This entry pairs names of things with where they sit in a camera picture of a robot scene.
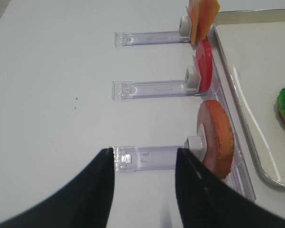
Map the clear tomato holder track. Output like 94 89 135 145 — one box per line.
112 66 206 101

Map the clear bun holder track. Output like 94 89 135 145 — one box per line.
110 135 207 175

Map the standing red tomato slice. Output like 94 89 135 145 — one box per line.
194 39 212 93

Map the orange cheese slice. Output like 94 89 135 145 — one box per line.
187 0 200 45
196 0 220 41

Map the clear cheese holder track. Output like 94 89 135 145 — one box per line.
114 15 192 47

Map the standing orange cheese slice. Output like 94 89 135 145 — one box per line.
187 0 200 45

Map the clear left long rail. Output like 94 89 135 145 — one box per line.
207 26 256 202

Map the green lettuce on tray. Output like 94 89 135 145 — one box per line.
277 87 285 118

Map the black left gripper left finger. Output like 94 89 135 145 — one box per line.
0 148 115 228

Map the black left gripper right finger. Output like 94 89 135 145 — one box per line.
175 148 285 228

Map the standing bun slice left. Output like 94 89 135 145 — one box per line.
197 99 235 180

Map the white metal tray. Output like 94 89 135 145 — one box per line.
213 9 285 188

